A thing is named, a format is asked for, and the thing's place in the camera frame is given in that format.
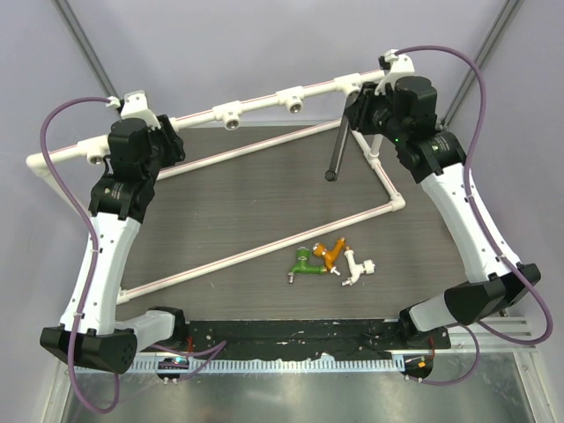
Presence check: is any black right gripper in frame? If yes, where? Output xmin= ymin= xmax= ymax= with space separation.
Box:
xmin=344 ymin=83 xmax=406 ymax=145

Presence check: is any dark metal long faucet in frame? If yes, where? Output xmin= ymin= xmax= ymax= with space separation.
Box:
xmin=325 ymin=92 xmax=359 ymax=182

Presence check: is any white PVC pipe frame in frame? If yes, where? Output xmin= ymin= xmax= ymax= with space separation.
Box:
xmin=25 ymin=65 xmax=407 ymax=305

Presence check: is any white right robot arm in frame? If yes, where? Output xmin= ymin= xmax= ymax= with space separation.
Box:
xmin=344 ymin=76 xmax=541 ymax=348

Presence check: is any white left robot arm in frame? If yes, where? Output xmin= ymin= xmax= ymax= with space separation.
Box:
xmin=73 ymin=115 xmax=188 ymax=375

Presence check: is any orange faucet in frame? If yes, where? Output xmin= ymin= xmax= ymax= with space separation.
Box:
xmin=312 ymin=237 xmax=345 ymax=276

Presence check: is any green faucet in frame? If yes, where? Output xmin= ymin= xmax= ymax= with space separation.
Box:
xmin=287 ymin=247 xmax=328 ymax=284

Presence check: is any white faucet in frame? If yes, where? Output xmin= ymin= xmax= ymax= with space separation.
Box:
xmin=341 ymin=247 xmax=376 ymax=286

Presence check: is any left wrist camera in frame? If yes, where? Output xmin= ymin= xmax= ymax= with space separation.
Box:
xmin=107 ymin=90 xmax=160 ymax=129

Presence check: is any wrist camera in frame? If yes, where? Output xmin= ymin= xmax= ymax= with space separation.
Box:
xmin=375 ymin=49 xmax=415 ymax=95
xmin=107 ymin=90 xmax=160 ymax=129

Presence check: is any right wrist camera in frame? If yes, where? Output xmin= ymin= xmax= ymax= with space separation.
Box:
xmin=375 ymin=49 xmax=415 ymax=95

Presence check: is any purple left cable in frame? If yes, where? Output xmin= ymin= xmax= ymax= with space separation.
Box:
xmin=39 ymin=96 xmax=228 ymax=414

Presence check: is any purple cable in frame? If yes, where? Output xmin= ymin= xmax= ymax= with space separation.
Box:
xmin=39 ymin=96 xmax=228 ymax=414
xmin=396 ymin=43 xmax=554 ymax=387

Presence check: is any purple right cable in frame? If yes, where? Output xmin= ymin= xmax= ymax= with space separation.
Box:
xmin=396 ymin=43 xmax=554 ymax=387

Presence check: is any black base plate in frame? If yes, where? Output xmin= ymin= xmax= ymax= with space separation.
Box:
xmin=186 ymin=319 xmax=451 ymax=361

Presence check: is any grey slotted cable duct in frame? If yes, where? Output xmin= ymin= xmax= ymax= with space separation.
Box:
xmin=75 ymin=357 xmax=405 ymax=374

